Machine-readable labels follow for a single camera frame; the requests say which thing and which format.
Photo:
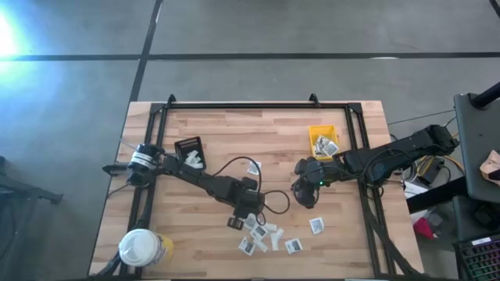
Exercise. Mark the black backlit keyboard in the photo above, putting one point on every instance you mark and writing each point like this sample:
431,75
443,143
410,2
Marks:
480,259

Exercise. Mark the white bandage strip wrapper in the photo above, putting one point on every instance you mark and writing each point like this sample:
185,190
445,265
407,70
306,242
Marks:
262,246
280,233
191,155
270,226
274,242

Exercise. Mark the yellow plastic basket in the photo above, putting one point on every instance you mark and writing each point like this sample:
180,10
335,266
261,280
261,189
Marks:
312,134

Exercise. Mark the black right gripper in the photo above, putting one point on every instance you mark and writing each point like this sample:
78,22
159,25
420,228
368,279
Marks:
318,171

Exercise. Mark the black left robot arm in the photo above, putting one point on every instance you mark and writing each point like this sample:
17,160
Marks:
195,177

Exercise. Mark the black plastic basket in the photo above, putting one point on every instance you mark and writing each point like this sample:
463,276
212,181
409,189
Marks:
183,146

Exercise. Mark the black aluminium table frame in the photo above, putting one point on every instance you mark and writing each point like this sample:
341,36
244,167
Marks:
254,105

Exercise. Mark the black power box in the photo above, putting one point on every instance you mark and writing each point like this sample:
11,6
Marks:
429,171

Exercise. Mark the yellow wipes canister white lid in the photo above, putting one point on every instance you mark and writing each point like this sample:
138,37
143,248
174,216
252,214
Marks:
140,247

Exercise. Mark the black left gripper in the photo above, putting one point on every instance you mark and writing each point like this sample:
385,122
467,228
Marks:
244,203

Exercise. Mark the white flat box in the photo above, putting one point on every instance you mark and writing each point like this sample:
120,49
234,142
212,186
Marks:
415,189

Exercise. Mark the brown cardboard piece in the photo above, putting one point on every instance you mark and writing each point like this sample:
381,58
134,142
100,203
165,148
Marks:
492,166

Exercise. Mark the black diagonal bar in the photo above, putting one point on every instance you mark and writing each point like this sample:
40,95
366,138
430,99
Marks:
437,195

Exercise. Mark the black pole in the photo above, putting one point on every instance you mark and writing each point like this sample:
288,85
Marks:
486,97

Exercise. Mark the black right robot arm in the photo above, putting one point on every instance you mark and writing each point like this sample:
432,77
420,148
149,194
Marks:
390,154

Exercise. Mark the green-printed bandage wrapper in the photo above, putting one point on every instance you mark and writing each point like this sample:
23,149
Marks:
196,164

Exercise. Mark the red object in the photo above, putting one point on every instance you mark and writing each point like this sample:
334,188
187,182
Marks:
423,230

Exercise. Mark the grey cart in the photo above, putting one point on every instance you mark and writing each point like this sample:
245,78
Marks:
480,136

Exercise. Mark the black floor stand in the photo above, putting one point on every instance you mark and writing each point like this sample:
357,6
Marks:
23,187

